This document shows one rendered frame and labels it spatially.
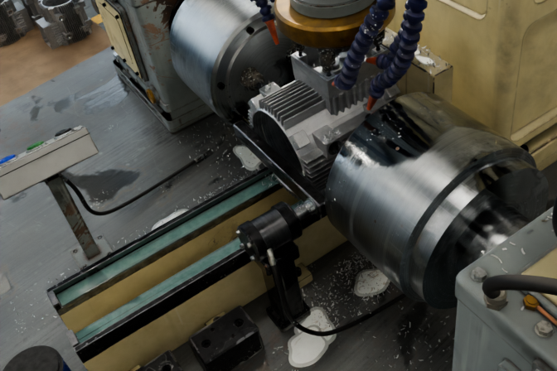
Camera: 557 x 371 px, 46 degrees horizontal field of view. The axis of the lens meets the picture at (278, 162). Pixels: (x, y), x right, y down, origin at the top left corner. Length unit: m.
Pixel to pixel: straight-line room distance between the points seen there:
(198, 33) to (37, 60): 2.18
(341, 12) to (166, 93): 0.61
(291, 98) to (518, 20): 0.35
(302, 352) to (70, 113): 0.90
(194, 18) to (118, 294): 0.50
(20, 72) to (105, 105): 1.64
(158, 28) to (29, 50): 2.10
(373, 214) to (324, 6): 0.30
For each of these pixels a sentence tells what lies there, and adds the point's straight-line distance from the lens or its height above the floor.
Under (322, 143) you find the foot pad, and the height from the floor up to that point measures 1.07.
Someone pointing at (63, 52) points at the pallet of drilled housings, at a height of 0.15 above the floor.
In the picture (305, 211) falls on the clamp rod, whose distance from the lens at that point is 0.98.
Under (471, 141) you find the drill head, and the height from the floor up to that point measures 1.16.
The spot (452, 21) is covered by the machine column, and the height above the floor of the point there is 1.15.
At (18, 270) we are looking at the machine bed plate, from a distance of 1.38.
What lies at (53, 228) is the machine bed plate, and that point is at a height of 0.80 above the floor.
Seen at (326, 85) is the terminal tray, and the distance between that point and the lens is 1.01.
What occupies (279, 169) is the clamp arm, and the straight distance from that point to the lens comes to 1.04.
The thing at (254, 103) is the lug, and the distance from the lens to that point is 1.08.
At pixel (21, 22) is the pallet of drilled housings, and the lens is 3.58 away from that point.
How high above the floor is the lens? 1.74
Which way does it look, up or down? 42 degrees down
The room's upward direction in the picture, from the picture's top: 11 degrees counter-clockwise
